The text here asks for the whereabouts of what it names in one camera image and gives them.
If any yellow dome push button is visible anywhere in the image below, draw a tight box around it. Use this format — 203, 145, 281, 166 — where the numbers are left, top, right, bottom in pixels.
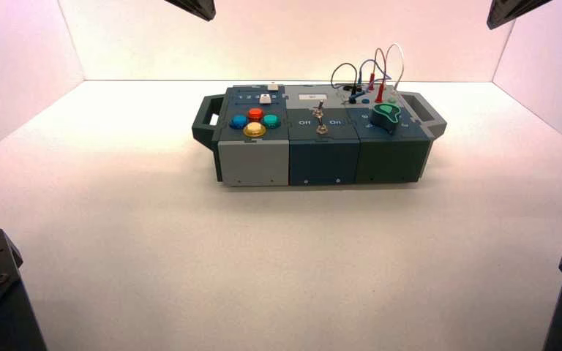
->
243, 121, 268, 139

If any modular control task box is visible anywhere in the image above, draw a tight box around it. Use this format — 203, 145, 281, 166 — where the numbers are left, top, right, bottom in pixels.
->
191, 84, 448, 188

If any green rotary knob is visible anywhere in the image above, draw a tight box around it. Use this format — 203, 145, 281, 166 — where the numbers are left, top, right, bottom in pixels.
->
370, 102, 402, 135

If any black jumper cable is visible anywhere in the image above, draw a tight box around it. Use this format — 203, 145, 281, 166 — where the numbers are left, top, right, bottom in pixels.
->
330, 62, 362, 95

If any blue jumper cable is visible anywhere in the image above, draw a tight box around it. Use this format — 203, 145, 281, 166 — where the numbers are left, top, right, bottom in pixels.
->
348, 58, 392, 105

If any red jumper cable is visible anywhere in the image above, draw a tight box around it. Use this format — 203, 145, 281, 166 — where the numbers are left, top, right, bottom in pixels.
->
367, 47, 389, 104

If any white jumper cable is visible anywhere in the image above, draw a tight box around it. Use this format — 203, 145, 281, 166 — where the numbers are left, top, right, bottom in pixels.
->
385, 42, 406, 96

